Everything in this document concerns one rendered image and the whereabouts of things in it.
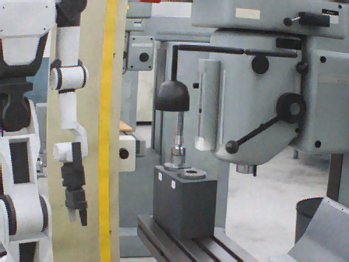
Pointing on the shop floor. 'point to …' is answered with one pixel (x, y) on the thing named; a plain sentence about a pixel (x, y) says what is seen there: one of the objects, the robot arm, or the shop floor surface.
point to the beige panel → (104, 94)
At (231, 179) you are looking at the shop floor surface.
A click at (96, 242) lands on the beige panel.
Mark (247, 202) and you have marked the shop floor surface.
